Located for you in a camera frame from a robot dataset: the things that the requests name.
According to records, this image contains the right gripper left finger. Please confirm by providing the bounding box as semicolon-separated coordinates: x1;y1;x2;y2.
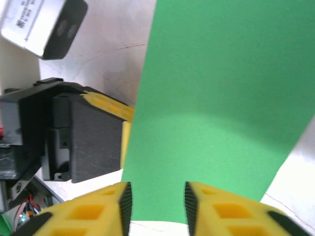
9;181;134;236

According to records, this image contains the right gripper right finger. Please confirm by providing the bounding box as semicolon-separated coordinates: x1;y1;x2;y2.
184;181;313;236

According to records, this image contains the green paper sheet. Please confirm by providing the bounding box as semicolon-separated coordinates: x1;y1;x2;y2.
121;0;315;226

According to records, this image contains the wide aluminium base rail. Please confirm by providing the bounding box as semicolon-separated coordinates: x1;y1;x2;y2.
33;176;63;206

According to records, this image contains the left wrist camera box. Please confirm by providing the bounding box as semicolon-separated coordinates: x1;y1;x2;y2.
0;0;89;60

